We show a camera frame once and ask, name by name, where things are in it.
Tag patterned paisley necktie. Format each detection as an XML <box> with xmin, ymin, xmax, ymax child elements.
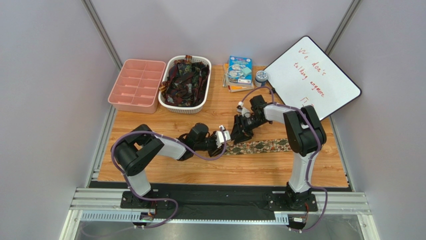
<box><xmin>224</xmin><ymin>138</ymin><xmax>292</xmax><ymax>156</ymax></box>

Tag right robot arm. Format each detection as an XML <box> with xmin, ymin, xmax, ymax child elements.
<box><xmin>230</xmin><ymin>95</ymin><xmax>327</xmax><ymax>208</ymax></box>

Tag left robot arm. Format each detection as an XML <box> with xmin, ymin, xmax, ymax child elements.
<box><xmin>110</xmin><ymin>123</ymin><xmax>231</xmax><ymax>202</ymax></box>

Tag pile of dark ties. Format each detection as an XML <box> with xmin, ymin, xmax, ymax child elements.
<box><xmin>159</xmin><ymin>58</ymin><xmax>210</xmax><ymax>108</ymax></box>

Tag blue packaged book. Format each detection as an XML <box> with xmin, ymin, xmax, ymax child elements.
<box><xmin>225</xmin><ymin>55</ymin><xmax>253</xmax><ymax>86</ymax></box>

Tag white dry-erase board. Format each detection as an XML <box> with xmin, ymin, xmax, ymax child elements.
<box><xmin>265</xmin><ymin>36</ymin><xmax>362</xmax><ymax>120</ymax></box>

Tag pink divided tray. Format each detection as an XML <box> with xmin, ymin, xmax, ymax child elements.
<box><xmin>107</xmin><ymin>59</ymin><xmax>166</xmax><ymax>114</ymax></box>

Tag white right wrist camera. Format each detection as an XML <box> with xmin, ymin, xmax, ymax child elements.
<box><xmin>236</xmin><ymin>101</ymin><xmax>251</xmax><ymax>118</ymax></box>

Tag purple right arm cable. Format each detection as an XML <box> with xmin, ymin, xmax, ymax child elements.
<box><xmin>236</xmin><ymin>86</ymin><xmax>329</xmax><ymax>233</ymax></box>

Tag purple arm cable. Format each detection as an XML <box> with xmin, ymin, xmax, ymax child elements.
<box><xmin>111</xmin><ymin>125</ymin><xmax>229</xmax><ymax>230</ymax></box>
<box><xmin>236</xmin><ymin>86</ymin><xmax>329</xmax><ymax>233</ymax></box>

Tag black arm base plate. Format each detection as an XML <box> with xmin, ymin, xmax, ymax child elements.
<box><xmin>89</xmin><ymin>180</ymin><xmax>352</xmax><ymax>221</ymax></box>

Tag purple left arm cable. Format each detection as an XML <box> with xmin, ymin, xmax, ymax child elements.
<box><xmin>111</xmin><ymin>125</ymin><xmax>229</xmax><ymax>230</ymax></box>

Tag aluminium rail frame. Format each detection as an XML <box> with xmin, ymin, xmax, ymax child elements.
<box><xmin>60</xmin><ymin>184</ymin><xmax>379</xmax><ymax>240</ymax></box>

